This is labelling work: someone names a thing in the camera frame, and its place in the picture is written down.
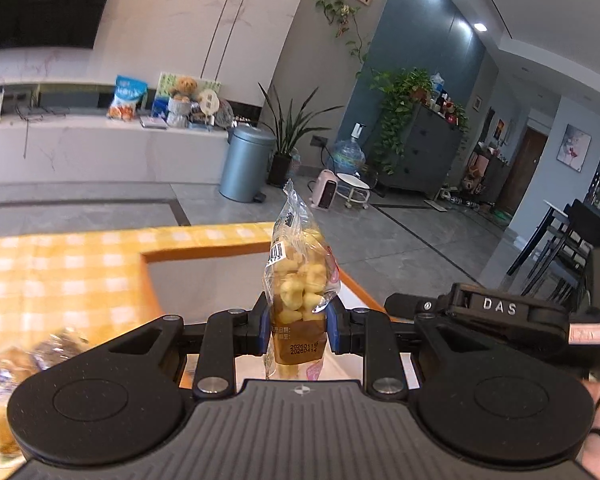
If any yellow puff snack bag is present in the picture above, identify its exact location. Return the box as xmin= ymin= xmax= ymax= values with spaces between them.
xmin=263 ymin=181 xmax=340 ymax=380

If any potato sticks snack bag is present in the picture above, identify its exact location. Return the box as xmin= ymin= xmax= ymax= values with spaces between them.
xmin=0 ymin=327 xmax=88 ymax=470

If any orange cardboard box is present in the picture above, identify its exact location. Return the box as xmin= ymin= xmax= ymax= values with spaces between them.
xmin=140 ymin=224 xmax=384 ymax=389

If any black dining chair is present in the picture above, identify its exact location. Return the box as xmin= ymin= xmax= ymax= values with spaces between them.
xmin=506 ymin=200 xmax=600 ymax=304

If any pink small heater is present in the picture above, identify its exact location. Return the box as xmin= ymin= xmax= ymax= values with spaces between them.
xmin=310 ymin=169 xmax=338 ymax=210

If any white round stool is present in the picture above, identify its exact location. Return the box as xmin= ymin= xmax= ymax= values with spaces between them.
xmin=336 ymin=172 xmax=370 ymax=209

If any yellow checkered tablecloth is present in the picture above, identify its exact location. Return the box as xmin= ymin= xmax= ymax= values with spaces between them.
xmin=0 ymin=222 xmax=273 ymax=347

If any grey round trash bin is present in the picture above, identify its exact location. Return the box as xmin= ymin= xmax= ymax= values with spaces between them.
xmin=219 ymin=124 xmax=275 ymax=203

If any water jug with pump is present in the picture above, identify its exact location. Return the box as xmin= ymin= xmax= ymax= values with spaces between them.
xmin=330 ymin=122 xmax=365 ymax=177

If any dark grey drawer cabinet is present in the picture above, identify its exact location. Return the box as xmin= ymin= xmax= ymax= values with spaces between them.
xmin=378 ymin=105 xmax=463 ymax=198

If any brown wooden door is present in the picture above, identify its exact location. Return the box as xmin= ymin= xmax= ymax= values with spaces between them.
xmin=495 ymin=127 xmax=547 ymax=217

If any green potted plant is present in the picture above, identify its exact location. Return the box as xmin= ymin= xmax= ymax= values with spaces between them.
xmin=258 ymin=84 xmax=342 ymax=188

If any hanging ivy plant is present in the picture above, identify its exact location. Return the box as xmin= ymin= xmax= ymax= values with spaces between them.
xmin=372 ymin=67 xmax=432 ymax=176

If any teddy bear toy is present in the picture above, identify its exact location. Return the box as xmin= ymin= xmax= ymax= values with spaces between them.
xmin=166 ymin=76 xmax=198 ymax=128

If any blue snack bag on cabinet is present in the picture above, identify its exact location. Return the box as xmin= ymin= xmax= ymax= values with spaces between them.
xmin=107 ymin=75 xmax=148 ymax=122

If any white marble tv cabinet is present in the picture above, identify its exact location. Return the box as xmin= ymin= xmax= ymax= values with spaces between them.
xmin=0 ymin=115 xmax=228 ymax=184

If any flower wall painting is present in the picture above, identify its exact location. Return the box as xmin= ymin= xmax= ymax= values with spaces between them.
xmin=556 ymin=125 xmax=592 ymax=172

